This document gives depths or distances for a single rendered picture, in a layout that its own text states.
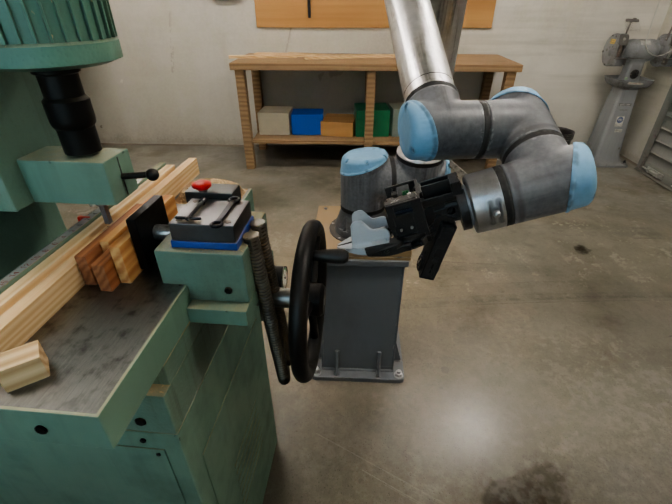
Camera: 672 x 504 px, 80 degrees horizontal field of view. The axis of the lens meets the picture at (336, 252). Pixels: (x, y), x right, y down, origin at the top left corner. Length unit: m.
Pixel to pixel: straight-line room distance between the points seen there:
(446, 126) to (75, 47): 0.49
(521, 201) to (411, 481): 1.05
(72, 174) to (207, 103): 3.59
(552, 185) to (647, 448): 1.33
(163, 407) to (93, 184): 0.35
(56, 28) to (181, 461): 0.63
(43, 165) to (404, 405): 1.32
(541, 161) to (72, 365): 0.65
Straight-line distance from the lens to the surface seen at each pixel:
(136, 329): 0.60
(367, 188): 1.26
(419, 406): 1.61
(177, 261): 0.63
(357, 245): 0.63
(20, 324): 0.64
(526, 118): 0.68
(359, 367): 1.65
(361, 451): 1.48
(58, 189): 0.75
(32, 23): 0.63
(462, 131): 0.65
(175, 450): 0.75
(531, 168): 0.61
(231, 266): 0.60
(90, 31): 0.64
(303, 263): 0.60
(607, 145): 4.34
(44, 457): 0.91
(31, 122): 0.79
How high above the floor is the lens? 1.27
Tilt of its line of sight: 33 degrees down
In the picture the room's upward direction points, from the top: straight up
